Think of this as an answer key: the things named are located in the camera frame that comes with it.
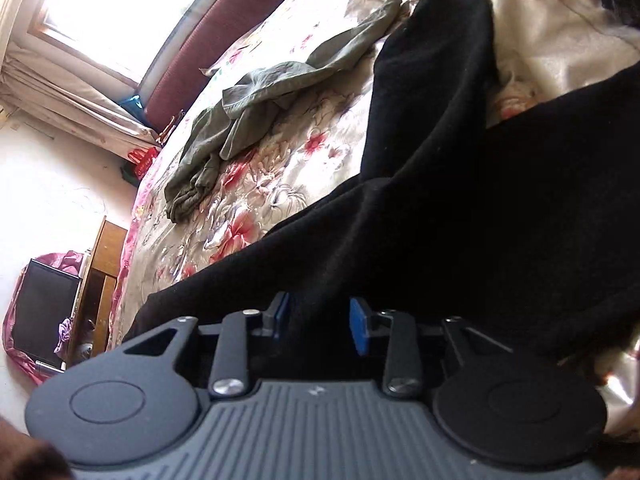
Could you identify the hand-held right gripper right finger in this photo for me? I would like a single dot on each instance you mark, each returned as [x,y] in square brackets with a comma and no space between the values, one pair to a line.
[360,325]

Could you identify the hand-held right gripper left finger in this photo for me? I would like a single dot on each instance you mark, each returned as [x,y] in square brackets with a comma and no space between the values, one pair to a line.
[281,312]

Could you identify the black pants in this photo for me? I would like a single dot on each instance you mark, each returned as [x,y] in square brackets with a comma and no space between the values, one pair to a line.
[450,185]

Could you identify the olive green pants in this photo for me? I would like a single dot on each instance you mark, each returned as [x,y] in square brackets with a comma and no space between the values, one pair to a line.
[260,85]

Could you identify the floral satin bedspread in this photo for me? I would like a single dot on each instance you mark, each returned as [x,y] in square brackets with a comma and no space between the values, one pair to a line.
[280,170]

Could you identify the wooden nightstand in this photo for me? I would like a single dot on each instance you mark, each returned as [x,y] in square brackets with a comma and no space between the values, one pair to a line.
[102,270]

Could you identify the red paper bag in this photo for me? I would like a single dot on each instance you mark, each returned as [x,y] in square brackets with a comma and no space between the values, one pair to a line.
[142,160]

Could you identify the brown wooden hanger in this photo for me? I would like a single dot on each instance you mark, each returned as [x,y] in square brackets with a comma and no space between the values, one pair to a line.
[170,127]

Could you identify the black monitor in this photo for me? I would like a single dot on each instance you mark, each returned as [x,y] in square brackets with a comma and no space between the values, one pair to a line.
[45,310]

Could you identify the blue bag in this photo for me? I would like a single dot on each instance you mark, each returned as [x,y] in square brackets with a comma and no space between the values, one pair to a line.
[134,106]

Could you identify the beige curtain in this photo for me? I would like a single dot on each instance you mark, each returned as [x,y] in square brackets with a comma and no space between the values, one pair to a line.
[60,95]

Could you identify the window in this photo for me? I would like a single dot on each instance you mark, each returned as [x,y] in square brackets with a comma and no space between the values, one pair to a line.
[110,10]

